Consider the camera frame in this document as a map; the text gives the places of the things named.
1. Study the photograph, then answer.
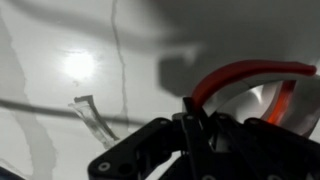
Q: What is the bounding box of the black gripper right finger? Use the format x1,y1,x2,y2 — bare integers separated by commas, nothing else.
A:
213,113,320,180

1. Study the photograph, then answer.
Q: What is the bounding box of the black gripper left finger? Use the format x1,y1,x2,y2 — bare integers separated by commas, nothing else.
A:
88,118,182,180

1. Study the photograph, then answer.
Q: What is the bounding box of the clear tape strip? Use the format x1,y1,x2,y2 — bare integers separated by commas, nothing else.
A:
69,95,120,149

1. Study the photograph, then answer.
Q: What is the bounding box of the black power cable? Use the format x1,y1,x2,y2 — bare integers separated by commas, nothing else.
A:
0,98,148,127

